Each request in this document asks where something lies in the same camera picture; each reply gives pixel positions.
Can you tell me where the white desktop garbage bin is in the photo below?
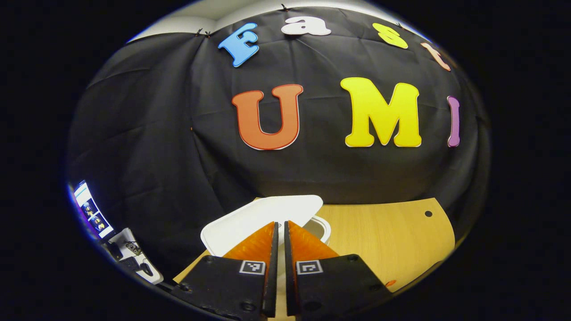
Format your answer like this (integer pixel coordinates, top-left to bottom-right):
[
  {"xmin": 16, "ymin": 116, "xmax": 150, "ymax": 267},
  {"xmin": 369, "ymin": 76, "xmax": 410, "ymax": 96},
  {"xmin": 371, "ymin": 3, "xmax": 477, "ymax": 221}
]
[{"xmin": 200, "ymin": 194, "xmax": 332, "ymax": 257}]

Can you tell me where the black backdrop cloth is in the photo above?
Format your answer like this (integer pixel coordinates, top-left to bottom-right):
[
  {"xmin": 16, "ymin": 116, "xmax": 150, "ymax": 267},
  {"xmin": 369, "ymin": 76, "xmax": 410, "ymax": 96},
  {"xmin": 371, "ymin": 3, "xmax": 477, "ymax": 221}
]
[{"xmin": 67, "ymin": 7, "xmax": 491, "ymax": 281}]

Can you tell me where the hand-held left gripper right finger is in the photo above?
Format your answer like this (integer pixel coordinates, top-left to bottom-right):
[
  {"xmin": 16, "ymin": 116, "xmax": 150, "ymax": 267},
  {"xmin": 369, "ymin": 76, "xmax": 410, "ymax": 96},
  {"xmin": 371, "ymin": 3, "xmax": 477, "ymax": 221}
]
[{"xmin": 284, "ymin": 220, "xmax": 393, "ymax": 321}]

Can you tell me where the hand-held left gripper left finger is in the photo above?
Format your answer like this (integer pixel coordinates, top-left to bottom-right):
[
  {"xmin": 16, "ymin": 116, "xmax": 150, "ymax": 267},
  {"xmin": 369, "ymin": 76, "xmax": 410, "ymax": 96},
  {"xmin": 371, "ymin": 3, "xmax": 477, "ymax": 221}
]
[{"xmin": 171, "ymin": 221, "xmax": 280, "ymax": 321}]

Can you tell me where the wooden desktop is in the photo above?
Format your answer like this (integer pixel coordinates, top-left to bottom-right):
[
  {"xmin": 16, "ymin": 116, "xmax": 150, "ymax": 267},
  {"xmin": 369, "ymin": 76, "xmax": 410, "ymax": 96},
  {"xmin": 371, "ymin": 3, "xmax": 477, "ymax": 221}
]
[{"xmin": 173, "ymin": 198, "xmax": 455, "ymax": 321}]

